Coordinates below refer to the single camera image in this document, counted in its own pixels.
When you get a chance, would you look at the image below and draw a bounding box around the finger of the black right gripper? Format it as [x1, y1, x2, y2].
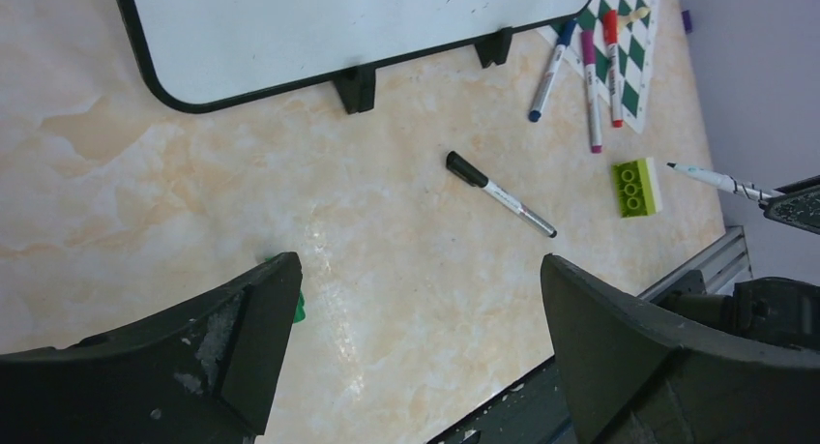
[762, 176, 819, 235]

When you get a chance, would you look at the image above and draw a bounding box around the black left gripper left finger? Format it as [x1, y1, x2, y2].
[1, 264, 292, 443]

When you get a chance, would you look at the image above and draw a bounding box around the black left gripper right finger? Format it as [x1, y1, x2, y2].
[541, 254, 819, 443]

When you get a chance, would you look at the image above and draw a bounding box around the white whiteboard black frame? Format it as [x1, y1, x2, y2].
[116, 0, 589, 114]

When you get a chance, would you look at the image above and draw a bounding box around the green marker cap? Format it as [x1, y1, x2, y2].
[258, 252, 306, 329]

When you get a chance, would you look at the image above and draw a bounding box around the black whiteboard foot left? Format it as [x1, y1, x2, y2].
[332, 65, 376, 114]

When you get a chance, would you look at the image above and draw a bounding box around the black whiteboard foot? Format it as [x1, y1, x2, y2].
[332, 65, 376, 114]
[474, 27, 513, 69]

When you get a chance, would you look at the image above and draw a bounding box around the black whiteboard foot right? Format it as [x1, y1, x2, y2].
[474, 27, 513, 69]

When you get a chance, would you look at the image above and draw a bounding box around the lime green toy brick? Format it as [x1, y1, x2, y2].
[611, 157, 663, 218]

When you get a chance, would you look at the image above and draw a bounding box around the black capped marker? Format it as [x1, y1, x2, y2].
[445, 151, 558, 238]

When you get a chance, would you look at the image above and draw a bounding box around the purple toy block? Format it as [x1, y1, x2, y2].
[681, 10, 693, 34]

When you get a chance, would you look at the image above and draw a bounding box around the green white chess mat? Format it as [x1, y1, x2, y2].
[539, 0, 660, 133]

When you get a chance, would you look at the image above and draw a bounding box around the red capped marker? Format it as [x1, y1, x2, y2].
[602, 10, 624, 128]

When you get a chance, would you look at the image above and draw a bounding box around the purple capped marker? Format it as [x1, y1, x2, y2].
[580, 30, 602, 154]

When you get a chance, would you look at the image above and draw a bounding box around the blue capped marker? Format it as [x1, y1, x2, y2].
[528, 19, 577, 123]

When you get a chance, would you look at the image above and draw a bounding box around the aluminium frame rail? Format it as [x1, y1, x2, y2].
[638, 226, 753, 302]

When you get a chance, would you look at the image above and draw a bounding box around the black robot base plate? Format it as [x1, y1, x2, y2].
[430, 357, 577, 444]

